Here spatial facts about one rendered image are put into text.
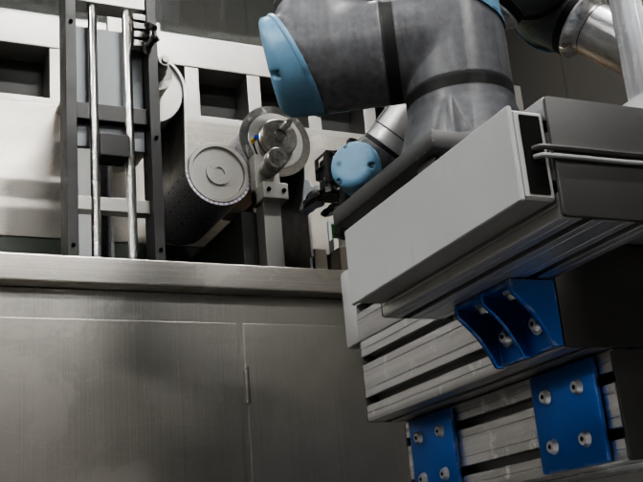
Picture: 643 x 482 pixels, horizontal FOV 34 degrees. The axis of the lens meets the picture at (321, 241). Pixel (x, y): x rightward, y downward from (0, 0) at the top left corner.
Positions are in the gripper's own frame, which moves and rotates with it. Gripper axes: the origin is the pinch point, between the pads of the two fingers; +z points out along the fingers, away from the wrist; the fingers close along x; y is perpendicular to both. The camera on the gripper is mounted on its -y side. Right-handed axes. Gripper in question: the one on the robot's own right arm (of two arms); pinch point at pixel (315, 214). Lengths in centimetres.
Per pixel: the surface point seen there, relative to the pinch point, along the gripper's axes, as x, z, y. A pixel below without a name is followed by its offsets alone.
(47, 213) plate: 43, 36, 10
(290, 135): 3.4, 0.8, 16.4
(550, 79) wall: -213, 173, 144
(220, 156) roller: 16.9, 3.7, 11.8
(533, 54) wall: -213, 182, 162
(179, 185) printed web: 23.9, 7.6, 6.8
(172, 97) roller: 25.7, 4.2, 23.2
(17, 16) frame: 49, 37, 55
